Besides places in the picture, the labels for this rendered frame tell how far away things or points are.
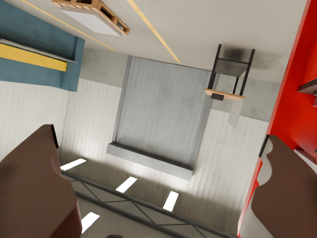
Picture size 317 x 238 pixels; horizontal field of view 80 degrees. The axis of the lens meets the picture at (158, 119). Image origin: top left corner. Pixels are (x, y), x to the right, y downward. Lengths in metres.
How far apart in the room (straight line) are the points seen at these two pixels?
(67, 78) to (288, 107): 6.32
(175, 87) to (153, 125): 1.73
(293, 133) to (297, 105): 0.24
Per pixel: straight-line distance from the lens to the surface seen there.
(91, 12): 3.51
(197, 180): 7.70
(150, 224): 7.36
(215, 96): 4.14
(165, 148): 7.51
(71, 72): 6.97
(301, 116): 1.98
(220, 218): 8.28
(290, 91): 1.97
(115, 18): 3.83
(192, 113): 7.14
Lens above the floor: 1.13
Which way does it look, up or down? 8 degrees up
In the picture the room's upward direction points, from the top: 167 degrees counter-clockwise
